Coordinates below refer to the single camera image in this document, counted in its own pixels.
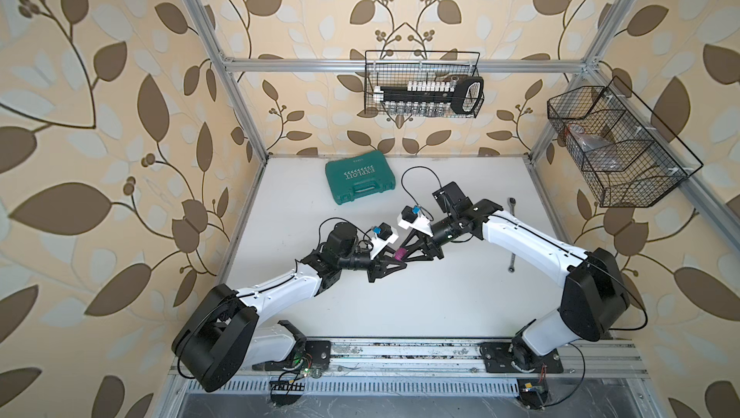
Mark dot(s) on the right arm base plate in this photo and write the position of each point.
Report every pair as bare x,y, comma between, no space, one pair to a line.
505,357

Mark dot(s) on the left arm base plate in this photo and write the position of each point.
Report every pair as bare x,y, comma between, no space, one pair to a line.
311,355

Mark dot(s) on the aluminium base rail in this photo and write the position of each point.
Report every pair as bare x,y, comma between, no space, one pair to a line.
437,367

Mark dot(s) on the magenta paint jar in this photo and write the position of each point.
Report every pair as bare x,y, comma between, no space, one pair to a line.
399,254

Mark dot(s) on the silver extension bar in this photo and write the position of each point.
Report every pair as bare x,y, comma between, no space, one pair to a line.
512,264

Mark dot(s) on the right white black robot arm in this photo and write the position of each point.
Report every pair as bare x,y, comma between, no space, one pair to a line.
594,296

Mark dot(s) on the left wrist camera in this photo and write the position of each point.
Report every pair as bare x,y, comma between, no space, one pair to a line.
382,236

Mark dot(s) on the back black wire basket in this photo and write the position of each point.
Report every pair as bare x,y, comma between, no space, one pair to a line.
398,67

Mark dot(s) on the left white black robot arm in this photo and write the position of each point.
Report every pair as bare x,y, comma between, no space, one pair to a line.
223,332

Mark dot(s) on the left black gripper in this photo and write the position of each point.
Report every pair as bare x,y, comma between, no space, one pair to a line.
378,269

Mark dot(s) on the plastic bag in basket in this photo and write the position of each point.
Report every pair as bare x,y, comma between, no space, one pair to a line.
595,153

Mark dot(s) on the black wire basket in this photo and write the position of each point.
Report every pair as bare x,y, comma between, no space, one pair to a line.
655,160
398,67

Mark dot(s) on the black socket holder set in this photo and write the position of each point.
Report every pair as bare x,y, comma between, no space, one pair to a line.
458,97

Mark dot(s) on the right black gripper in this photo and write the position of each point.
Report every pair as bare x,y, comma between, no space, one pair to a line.
423,239

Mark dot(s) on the right black wire basket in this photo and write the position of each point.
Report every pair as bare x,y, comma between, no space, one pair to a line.
655,160

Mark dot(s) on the green plastic tool case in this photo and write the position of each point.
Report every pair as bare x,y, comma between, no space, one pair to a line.
357,177

